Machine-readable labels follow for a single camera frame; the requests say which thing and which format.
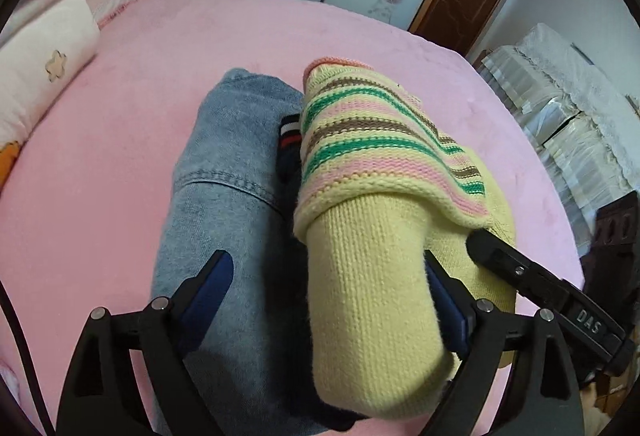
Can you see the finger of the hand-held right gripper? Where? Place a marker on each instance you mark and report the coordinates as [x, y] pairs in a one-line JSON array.
[[510, 261]]

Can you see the white lace covered stack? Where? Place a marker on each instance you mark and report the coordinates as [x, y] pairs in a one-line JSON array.
[[550, 81]]

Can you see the yellow striped knit sweater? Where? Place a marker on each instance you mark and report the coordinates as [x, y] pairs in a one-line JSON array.
[[370, 291]]

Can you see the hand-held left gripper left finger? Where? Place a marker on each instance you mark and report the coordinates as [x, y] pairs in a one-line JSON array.
[[210, 296]]

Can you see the pink bed blanket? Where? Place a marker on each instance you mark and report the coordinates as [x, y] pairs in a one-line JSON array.
[[150, 66]]

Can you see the folded navy garment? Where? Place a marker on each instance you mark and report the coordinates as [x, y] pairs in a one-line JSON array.
[[290, 151]]

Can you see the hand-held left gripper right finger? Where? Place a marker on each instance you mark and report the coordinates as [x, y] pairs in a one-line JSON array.
[[447, 311]]

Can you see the folded blue denim jeans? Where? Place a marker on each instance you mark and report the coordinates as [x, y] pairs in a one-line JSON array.
[[225, 156]]

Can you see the cream flower print pillow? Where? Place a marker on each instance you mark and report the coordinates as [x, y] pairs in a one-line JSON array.
[[45, 41]]

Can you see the dark carved wooden furniture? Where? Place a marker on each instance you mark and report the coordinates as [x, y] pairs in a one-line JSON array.
[[620, 226]]

